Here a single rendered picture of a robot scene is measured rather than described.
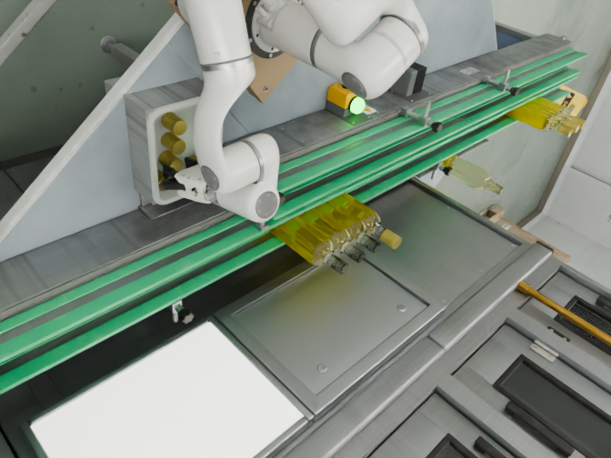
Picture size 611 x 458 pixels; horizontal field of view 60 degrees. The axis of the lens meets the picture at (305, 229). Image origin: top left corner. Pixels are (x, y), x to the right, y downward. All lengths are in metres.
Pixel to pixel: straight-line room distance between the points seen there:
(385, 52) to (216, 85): 0.30
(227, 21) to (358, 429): 0.78
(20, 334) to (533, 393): 1.07
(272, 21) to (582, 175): 6.60
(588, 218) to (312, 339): 6.62
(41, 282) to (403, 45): 0.79
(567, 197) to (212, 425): 6.88
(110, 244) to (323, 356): 0.51
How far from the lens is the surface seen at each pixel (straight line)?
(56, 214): 1.17
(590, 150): 7.34
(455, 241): 1.65
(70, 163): 1.12
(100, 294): 1.09
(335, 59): 0.98
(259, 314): 1.25
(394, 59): 0.96
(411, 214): 1.71
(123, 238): 1.17
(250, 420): 1.09
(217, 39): 0.85
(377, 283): 1.38
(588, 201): 7.56
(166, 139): 1.16
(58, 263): 1.14
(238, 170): 0.87
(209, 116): 0.85
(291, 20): 1.07
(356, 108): 1.47
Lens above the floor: 1.65
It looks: 31 degrees down
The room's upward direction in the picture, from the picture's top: 126 degrees clockwise
